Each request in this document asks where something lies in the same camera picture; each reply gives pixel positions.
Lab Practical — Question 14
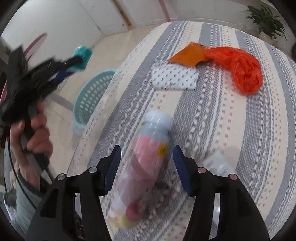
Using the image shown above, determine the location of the teal plastic packet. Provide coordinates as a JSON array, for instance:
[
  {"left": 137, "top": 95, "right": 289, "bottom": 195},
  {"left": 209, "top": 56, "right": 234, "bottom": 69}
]
[{"left": 68, "top": 45, "right": 92, "bottom": 73}]

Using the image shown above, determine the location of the pink coat rack stand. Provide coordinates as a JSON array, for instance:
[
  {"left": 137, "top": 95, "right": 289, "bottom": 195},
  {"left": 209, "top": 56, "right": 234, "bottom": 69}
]
[{"left": 158, "top": 0, "right": 171, "bottom": 22}]

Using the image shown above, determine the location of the white dotted tissue pack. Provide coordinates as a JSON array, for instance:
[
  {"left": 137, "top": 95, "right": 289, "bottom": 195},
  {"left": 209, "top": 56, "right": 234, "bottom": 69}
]
[{"left": 151, "top": 64, "right": 199, "bottom": 90}]

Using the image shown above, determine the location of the white room door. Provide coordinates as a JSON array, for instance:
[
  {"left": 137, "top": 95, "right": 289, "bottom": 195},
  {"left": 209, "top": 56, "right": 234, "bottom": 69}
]
[{"left": 79, "top": 0, "right": 129, "bottom": 37}]

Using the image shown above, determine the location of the light blue plastic basket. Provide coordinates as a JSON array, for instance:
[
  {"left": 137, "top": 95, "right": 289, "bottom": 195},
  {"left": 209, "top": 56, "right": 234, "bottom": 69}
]
[{"left": 72, "top": 69, "right": 116, "bottom": 136}]

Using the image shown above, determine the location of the green potted plant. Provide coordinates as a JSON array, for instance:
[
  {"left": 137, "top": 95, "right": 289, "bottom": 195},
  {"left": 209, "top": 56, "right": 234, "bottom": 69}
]
[{"left": 243, "top": 5, "right": 289, "bottom": 45}]

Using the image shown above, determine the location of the orange plastic bag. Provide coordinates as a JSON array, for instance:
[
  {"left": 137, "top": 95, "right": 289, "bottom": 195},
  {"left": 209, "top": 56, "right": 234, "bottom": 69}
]
[{"left": 205, "top": 47, "right": 263, "bottom": 95}]

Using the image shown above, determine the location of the pink white tube bottle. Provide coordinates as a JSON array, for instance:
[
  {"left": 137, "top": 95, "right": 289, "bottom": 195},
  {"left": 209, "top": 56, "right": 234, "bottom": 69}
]
[{"left": 107, "top": 110, "right": 172, "bottom": 228}]

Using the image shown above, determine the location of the striped grey white tablecloth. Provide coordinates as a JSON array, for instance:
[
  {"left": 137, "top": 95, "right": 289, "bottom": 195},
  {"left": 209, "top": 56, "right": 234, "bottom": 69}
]
[{"left": 68, "top": 22, "right": 295, "bottom": 240}]

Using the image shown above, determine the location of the pink rimmed white stand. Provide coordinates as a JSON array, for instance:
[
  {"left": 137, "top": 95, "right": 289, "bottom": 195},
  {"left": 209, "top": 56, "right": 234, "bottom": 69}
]
[{"left": 1, "top": 33, "right": 47, "bottom": 103}]

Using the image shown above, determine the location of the person's left forearm sleeve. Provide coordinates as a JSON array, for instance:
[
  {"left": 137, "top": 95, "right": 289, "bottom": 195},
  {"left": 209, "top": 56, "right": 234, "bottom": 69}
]
[{"left": 3, "top": 138, "right": 47, "bottom": 235}]

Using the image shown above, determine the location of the person's left hand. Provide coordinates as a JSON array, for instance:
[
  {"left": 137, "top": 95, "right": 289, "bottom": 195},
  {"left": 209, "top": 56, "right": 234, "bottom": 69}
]
[{"left": 10, "top": 101, "right": 53, "bottom": 190}]

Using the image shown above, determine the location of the orange foil wrapper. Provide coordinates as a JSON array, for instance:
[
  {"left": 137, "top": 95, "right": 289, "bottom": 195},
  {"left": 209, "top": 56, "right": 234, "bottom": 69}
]
[{"left": 167, "top": 42, "right": 208, "bottom": 68}]

